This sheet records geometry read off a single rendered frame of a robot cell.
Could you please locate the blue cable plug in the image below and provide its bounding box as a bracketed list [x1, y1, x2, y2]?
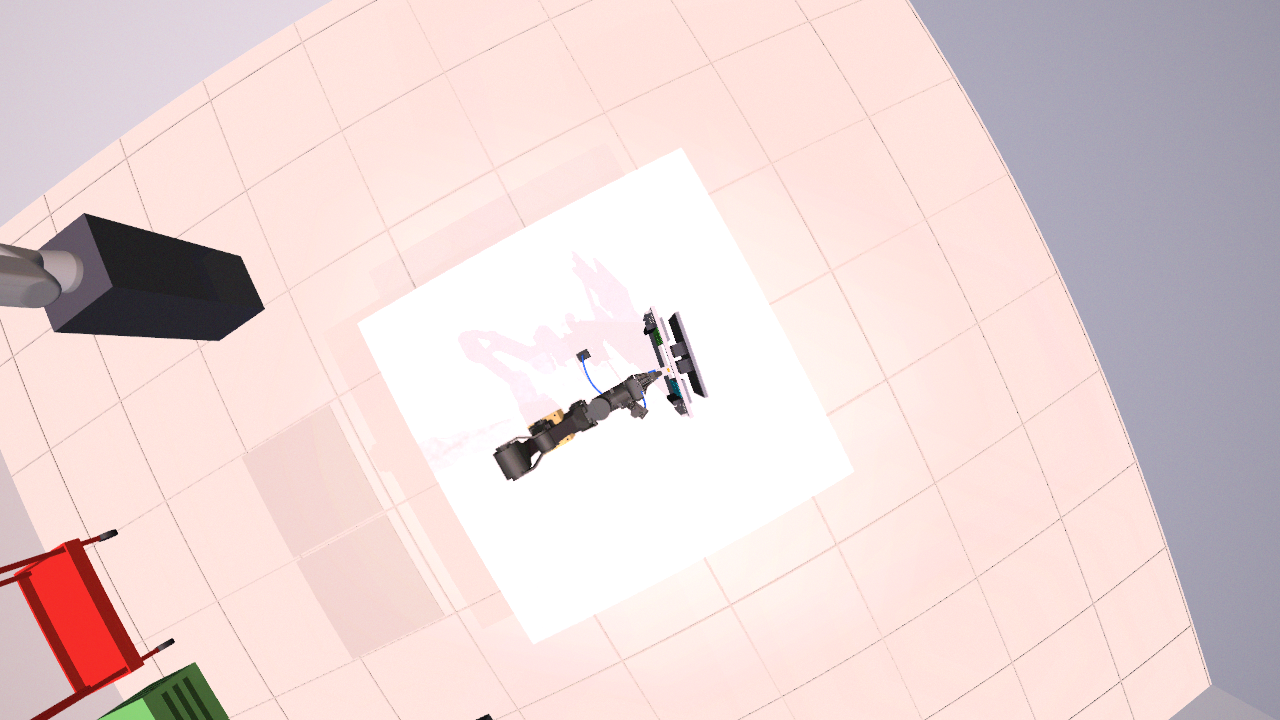
[581, 355, 673, 407]

